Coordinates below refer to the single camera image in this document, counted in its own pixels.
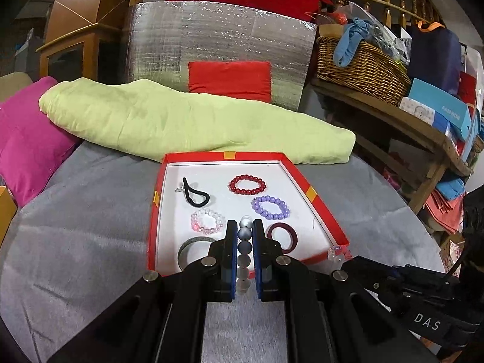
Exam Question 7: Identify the white patterned box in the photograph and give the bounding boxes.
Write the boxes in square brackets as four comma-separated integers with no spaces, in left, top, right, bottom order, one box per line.
[399,97,435,123]

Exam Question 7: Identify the grey and white bead bracelet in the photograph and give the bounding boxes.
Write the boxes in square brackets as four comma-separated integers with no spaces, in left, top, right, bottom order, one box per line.
[236,217,253,295]

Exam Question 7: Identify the wooden shelf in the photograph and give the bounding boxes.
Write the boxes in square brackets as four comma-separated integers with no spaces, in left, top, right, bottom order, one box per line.
[310,77,473,214]

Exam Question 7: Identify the clear plastic bags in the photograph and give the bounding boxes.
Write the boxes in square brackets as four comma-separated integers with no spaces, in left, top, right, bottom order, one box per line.
[340,2,413,61]

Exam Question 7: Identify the black hair tie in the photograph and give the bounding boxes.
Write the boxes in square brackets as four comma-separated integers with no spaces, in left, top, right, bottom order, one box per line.
[175,177,210,204]

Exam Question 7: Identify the stack of salmon cloths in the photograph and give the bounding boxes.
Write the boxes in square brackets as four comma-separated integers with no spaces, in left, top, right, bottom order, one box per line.
[427,189,466,235]

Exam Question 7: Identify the navy bag with orange handle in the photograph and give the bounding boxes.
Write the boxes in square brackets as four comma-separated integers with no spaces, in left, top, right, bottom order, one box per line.
[406,21,464,95]

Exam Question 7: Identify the wooden cabinet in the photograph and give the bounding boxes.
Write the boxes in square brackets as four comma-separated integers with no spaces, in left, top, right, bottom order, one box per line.
[36,0,133,80]

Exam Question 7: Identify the beige sofa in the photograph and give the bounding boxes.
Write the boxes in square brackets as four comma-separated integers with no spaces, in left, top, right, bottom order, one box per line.
[0,72,34,101]

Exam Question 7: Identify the purple bead bracelet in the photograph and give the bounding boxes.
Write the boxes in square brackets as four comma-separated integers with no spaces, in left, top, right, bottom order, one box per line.
[251,195,291,221]

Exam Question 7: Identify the pink and white bead bracelet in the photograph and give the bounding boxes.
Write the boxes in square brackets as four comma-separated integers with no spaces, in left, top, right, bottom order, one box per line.
[190,209,225,234]

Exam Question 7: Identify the wooden frame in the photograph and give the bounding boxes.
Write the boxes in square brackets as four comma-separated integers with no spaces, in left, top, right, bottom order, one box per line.
[0,187,18,243]

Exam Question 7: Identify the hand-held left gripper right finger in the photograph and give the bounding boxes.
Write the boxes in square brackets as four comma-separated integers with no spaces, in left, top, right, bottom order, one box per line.
[253,218,430,363]

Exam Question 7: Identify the blue folded cloth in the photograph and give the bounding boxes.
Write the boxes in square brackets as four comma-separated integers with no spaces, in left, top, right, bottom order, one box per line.
[435,178,466,200]

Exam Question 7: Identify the light green folded blanket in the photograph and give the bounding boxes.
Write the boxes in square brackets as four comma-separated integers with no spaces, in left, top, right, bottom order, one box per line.
[39,78,356,165]

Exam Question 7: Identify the light blue box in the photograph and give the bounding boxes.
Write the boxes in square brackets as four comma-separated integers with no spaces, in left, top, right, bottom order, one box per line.
[408,79,473,140]

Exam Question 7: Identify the red cushion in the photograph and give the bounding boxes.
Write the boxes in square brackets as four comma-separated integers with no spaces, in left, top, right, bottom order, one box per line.
[188,60,273,103]

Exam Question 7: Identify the silver foil board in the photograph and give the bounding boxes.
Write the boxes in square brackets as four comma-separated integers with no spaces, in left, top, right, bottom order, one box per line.
[126,2,318,112]

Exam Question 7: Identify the red box with white inside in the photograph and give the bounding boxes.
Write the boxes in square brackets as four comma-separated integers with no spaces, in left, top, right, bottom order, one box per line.
[147,151,350,278]

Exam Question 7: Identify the wicker basket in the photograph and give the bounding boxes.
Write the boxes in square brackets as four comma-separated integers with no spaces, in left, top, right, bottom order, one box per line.
[316,36,413,106]

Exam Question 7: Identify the red bead bracelet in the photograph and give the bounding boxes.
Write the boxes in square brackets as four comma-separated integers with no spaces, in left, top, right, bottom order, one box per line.
[228,174,266,196]

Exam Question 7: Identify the maroon bangle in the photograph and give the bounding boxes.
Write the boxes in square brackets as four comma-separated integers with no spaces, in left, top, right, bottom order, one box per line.
[266,223,297,255]

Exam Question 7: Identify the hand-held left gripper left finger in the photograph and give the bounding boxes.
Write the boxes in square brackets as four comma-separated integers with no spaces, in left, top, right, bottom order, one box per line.
[47,219,238,363]

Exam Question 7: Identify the grey glitter bangle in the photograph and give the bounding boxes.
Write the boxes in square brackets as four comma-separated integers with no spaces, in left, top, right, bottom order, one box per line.
[178,236,216,273]

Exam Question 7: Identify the magenta pillow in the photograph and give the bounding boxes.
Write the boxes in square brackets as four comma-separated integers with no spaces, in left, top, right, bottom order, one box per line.
[0,77,82,207]

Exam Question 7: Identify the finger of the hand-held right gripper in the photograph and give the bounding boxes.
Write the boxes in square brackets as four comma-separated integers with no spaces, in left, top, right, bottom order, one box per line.
[341,255,408,293]

